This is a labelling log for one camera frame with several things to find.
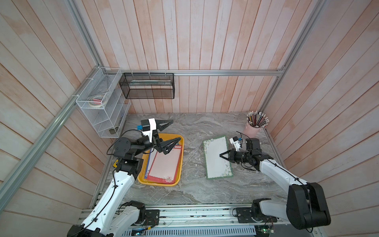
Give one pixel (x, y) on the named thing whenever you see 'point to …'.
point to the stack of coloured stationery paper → (162, 167)
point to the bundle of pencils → (257, 120)
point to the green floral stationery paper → (216, 166)
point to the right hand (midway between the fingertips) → (220, 154)
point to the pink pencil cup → (251, 131)
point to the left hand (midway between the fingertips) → (176, 131)
